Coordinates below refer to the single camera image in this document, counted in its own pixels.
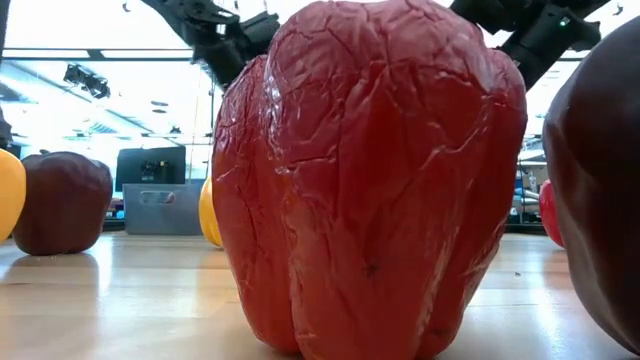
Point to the black ceiling track light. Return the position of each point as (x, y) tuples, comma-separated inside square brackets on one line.
[(87, 80)]

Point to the black computer monitor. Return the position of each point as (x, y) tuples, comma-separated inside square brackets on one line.
[(150, 167)]

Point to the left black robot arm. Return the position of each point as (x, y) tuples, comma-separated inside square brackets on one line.
[(175, 12)]

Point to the black ceiling light rail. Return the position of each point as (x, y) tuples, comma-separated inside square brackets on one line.
[(50, 54)]

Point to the cluttered storage shelf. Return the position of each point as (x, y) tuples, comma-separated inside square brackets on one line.
[(527, 195)]

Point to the wrinkled red bell pepper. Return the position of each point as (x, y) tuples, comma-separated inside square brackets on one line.
[(370, 175)]

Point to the dark red apple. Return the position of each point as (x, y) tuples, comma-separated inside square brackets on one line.
[(600, 175), (62, 205)]

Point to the gray plastic basket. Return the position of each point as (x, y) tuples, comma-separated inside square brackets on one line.
[(162, 210)]

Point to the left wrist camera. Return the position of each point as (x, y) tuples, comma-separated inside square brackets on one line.
[(260, 30)]

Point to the yellow red apple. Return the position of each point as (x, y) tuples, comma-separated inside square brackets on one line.
[(10, 195)]

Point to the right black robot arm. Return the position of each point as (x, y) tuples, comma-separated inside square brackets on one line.
[(575, 20)]

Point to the yellow bell pepper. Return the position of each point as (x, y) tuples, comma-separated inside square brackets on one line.
[(209, 215)]

